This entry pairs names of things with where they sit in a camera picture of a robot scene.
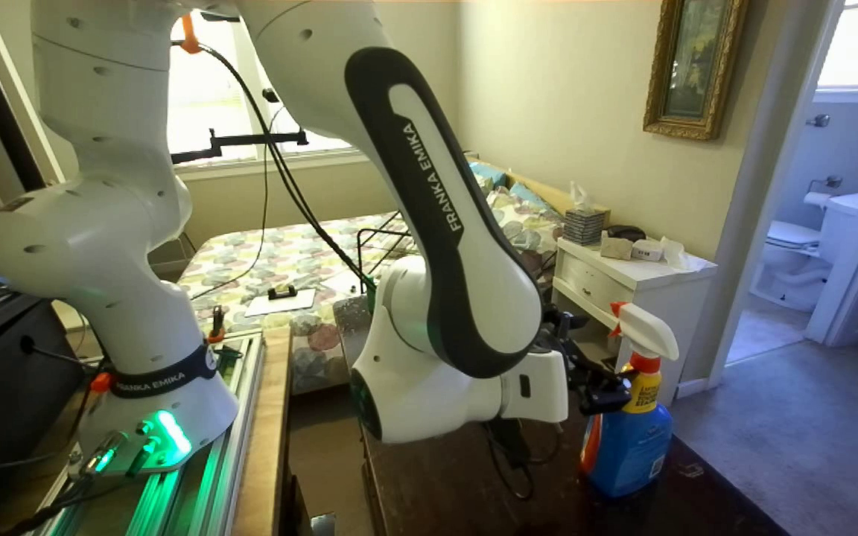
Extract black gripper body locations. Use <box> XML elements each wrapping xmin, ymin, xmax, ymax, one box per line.
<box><xmin>544</xmin><ymin>307</ymin><xmax>611</xmax><ymax>393</ymax></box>

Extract blue spray bottle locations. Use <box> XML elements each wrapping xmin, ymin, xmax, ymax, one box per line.
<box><xmin>573</xmin><ymin>299</ymin><xmax>682</xmax><ymax>499</ymax></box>

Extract white nightstand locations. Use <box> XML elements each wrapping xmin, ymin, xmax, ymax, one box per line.
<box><xmin>551</xmin><ymin>234</ymin><xmax>719</xmax><ymax>405</ymax></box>

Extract white items on nightstand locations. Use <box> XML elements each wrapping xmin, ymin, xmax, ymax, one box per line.
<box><xmin>597</xmin><ymin>231</ymin><xmax>690</xmax><ymax>268</ymax></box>

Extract grey tissue box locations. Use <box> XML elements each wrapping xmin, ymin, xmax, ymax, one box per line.
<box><xmin>560</xmin><ymin>188</ymin><xmax>612</xmax><ymax>247</ymax></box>

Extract brown cardboard piece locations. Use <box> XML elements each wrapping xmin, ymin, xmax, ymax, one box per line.
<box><xmin>492</xmin><ymin>167</ymin><xmax>571</xmax><ymax>216</ymax></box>

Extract white toilet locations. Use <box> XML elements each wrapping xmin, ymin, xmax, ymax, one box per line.
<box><xmin>751</xmin><ymin>216</ymin><xmax>830</xmax><ymax>313</ymax></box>

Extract gold framed picture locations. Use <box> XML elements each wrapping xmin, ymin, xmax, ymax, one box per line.
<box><xmin>642</xmin><ymin>0</ymin><xmax>751</xmax><ymax>142</ymax></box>

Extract white bathroom vanity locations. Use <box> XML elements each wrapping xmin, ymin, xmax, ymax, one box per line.
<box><xmin>800</xmin><ymin>188</ymin><xmax>858</xmax><ymax>261</ymax></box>

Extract white paper sheet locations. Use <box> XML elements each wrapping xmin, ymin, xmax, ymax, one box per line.
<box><xmin>244</xmin><ymin>286</ymin><xmax>317</xmax><ymax>320</ymax></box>

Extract bed with floral quilt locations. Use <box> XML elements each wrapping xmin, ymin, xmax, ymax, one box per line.
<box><xmin>149</xmin><ymin>210</ymin><xmax>422</xmax><ymax>398</ymax></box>

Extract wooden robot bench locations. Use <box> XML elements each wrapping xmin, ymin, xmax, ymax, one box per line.
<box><xmin>228</xmin><ymin>317</ymin><xmax>295</xmax><ymax>536</ymax></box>

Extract small red brown tool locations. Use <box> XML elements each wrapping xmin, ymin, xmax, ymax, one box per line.
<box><xmin>206</xmin><ymin>307</ymin><xmax>228</xmax><ymax>350</ymax></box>

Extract bright bedroom window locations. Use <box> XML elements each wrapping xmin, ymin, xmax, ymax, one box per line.
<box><xmin>164</xmin><ymin>0</ymin><xmax>372</xmax><ymax>171</ymax></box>

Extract black controller box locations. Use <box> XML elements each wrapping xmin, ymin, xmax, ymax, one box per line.
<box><xmin>0</xmin><ymin>292</ymin><xmax>88</xmax><ymax>508</ymax></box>

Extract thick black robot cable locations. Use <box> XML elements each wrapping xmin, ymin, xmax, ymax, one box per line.
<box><xmin>198</xmin><ymin>42</ymin><xmax>377</xmax><ymax>292</ymax></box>

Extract thin black camera cable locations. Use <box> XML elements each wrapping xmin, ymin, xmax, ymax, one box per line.
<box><xmin>247</xmin><ymin>101</ymin><xmax>283</xmax><ymax>292</ymax></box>

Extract aluminium rail with green light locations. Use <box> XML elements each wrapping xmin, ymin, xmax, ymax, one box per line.
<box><xmin>9</xmin><ymin>335</ymin><xmax>267</xmax><ymax>536</ymax></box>

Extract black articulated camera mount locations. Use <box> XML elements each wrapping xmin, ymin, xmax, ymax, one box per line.
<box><xmin>170</xmin><ymin>125</ymin><xmax>310</xmax><ymax>167</ymax></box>

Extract orange cable clip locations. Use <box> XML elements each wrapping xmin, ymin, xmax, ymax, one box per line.
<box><xmin>176</xmin><ymin>9</ymin><xmax>206</xmax><ymax>54</ymax></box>

